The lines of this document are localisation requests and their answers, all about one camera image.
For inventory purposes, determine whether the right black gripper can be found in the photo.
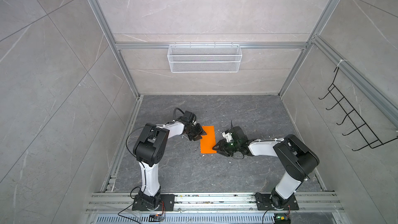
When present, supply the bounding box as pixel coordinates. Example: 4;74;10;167
211;139;241;157

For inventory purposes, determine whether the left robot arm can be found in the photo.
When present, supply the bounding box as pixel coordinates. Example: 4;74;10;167
133;121;207;210

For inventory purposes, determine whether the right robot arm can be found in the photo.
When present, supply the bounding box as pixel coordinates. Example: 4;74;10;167
212;132;320;209

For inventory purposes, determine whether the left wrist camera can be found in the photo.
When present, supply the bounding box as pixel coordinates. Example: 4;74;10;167
178;111;197;125

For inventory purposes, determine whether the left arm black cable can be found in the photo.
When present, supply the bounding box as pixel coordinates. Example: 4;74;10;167
125;107;186;159

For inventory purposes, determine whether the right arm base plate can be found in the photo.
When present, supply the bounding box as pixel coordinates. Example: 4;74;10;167
254;192;299;211

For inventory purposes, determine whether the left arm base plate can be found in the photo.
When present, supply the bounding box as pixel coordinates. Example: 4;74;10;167
132;194;175;211

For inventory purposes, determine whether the white wire mesh basket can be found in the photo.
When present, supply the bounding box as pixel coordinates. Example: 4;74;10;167
167;44;243;73

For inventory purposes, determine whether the aluminium mounting rail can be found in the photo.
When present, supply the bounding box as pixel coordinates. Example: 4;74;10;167
86;191;344;214

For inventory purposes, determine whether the white vented cable duct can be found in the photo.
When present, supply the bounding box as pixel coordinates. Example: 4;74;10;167
95;213;275;224

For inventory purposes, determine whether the black wire hook rack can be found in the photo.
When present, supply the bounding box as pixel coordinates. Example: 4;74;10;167
318;67;398;151

